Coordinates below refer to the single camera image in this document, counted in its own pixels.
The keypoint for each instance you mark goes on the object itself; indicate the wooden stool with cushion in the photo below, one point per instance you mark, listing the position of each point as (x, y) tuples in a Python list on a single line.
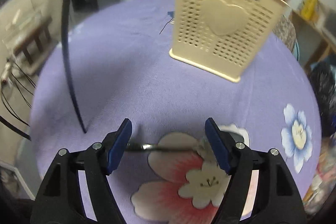
[(30, 43)]

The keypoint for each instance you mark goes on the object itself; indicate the floral upholstered chair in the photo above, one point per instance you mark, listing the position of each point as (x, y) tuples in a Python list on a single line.
[(285, 31)]

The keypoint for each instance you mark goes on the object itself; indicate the colourful snack filled bag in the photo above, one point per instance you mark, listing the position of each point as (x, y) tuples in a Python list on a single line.
[(324, 179)]

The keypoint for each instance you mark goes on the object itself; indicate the purple floral tablecloth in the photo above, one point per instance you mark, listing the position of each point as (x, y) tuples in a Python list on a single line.
[(264, 131)]

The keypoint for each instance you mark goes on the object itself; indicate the silver patterned metal spoon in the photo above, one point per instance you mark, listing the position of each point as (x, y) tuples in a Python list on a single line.
[(172, 142)]

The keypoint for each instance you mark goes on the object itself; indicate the black plastic trash bag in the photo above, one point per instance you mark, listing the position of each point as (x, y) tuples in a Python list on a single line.
[(322, 80)]

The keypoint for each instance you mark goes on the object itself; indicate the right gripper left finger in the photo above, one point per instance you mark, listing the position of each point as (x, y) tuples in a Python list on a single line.
[(75, 188)]

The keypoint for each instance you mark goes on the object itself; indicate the beige perforated utensil holder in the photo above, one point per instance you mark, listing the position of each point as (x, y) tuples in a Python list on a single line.
[(223, 36)]

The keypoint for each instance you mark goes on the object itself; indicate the wooden shelf unit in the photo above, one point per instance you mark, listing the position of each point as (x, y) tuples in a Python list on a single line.
[(313, 45)]

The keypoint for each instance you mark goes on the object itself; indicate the yellow cylindrical package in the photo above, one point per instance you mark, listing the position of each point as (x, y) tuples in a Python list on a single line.
[(308, 9)]

